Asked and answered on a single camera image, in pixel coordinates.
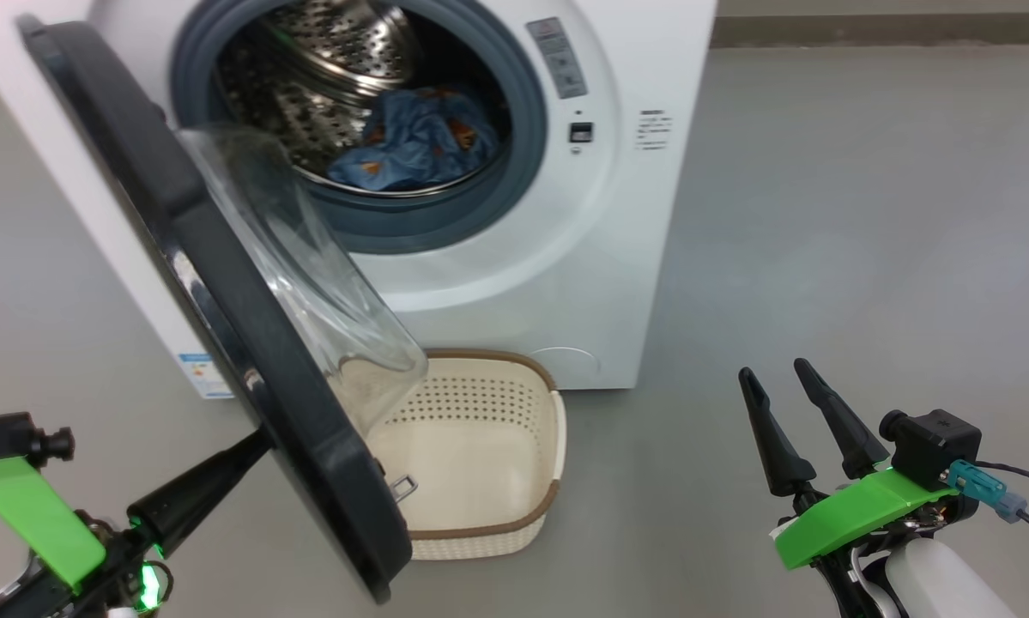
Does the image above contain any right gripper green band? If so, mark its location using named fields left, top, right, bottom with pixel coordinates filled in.
left=738, top=358, right=978, bottom=618

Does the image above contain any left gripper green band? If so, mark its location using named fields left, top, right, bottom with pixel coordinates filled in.
left=0, top=427, right=273, bottom=618

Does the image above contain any dark washing machine door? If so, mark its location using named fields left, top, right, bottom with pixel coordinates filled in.
left=16, top=15, right=429, bottom=604

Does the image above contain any blue cartoon print garment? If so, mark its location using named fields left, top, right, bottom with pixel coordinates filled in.
left=364, top=86, right=502, bottom=173

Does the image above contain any white front-load washing machine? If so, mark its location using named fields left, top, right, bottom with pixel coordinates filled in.
left=0, top=0, right=719, bottom=400

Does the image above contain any stainless steel washer drum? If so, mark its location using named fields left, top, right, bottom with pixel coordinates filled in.
left=214, top=0, right=511, bottom=197

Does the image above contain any blue energy label sticker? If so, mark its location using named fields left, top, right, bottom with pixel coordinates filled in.
left=178, top=352, right=233, bottom=400

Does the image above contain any round white filter cover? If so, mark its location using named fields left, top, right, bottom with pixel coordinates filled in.
left=527, top=346, right=602, bottom=387

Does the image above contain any cream perforated plastic laundry basket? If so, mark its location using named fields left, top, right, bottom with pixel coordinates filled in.
left=364, top=348, right=566, bottom=561

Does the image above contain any grey warning sticker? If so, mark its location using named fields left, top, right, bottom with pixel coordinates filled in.
left=526, top=17, right=589, bottom=100

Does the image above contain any black cable with teal connector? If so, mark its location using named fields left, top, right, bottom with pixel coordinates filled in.
left=947, top=460, right=1029, bottom=550

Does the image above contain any thin black cable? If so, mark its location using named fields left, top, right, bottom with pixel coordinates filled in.
left=978, top=462, right=1029, bottom=495

